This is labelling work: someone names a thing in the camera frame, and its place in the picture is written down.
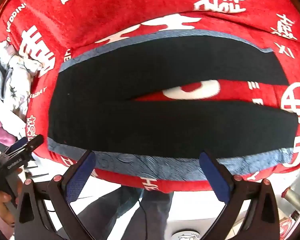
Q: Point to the black pants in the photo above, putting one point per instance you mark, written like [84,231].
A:
[165,120]

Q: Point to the person's legs in jeans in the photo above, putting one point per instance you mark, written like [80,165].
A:
[125,215]

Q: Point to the white grey clothing pile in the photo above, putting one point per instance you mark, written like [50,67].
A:
[12,77]

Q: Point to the person's left hand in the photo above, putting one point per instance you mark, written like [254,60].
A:
[1,205]

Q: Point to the pink cloth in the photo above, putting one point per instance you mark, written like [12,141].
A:
[2,130]

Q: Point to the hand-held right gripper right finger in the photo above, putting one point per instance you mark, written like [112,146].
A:
[215,178]

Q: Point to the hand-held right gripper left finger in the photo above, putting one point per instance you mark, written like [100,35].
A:
[80,177]

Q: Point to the black garment grey waistband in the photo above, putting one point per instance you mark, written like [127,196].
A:
[160,166]

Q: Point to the red printed blanket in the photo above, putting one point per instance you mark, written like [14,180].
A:
[130,12]

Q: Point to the white round printed object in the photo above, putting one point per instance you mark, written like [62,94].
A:
[186,235]

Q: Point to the metal tube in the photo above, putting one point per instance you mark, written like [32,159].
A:
[296,200]

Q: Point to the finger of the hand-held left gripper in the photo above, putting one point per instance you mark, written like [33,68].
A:
[19,144]
[35,142]

